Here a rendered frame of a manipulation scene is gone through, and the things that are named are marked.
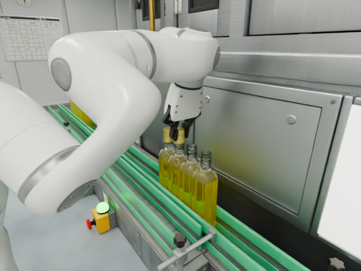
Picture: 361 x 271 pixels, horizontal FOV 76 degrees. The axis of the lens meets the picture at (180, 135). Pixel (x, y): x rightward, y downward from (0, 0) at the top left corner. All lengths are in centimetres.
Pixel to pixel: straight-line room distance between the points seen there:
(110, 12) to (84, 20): 70
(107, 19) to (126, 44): 648
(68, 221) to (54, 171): 83
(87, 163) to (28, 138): 6
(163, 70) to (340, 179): 42
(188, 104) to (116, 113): 39
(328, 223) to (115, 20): 662
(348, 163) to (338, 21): 28
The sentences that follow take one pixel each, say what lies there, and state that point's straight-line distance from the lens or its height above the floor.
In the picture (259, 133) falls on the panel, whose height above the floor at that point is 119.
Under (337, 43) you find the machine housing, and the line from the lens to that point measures 58.
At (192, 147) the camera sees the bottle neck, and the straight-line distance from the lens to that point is 65.
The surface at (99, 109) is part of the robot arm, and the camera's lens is 27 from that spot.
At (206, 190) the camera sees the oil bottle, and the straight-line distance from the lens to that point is 64.
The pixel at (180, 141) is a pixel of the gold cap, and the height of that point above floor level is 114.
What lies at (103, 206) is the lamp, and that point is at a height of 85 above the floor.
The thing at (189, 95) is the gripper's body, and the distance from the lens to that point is 61.
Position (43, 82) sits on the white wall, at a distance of 639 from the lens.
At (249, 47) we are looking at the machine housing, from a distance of 68.
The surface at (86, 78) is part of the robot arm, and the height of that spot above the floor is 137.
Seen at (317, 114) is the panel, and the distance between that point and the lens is 57.
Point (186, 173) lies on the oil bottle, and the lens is 68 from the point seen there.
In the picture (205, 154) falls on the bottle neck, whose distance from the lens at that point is 61.
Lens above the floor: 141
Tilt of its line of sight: 21 degrees down
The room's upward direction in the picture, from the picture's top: straight up
